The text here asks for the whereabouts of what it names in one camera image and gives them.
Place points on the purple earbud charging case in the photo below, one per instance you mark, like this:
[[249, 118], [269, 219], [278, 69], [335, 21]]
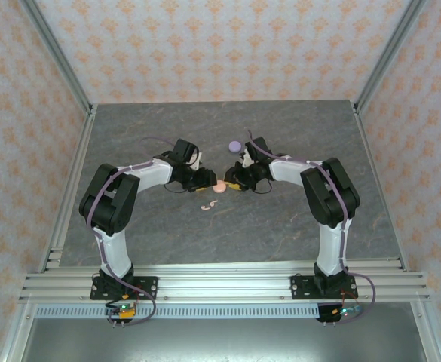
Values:
[[235, 146]]

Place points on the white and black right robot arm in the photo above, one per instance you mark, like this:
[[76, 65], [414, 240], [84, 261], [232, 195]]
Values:
[[331, 245]]

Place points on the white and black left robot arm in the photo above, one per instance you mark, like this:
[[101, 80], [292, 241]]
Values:
[[112, 249]]

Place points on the grey metal sheet panel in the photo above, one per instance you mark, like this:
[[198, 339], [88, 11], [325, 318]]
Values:
[[220, 339]]

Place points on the wide aluminium base rail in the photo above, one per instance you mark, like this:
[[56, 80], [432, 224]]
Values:
[[224, 283]]

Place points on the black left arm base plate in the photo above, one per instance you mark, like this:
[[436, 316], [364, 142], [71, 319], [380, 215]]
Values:
[[148, 288]]

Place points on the aluminium table side rail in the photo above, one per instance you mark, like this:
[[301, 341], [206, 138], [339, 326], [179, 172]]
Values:
[[380, 188], [67, 188]]

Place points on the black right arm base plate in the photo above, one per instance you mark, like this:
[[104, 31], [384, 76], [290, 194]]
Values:
[[303, 288]]

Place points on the aluminium frame corner post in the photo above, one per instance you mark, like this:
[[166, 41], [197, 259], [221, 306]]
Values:
[[56, 56], [391, 56]]

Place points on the aluminium lower frame rail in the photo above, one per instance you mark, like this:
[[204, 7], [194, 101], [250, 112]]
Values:
[[14, 339], [429, 339]]

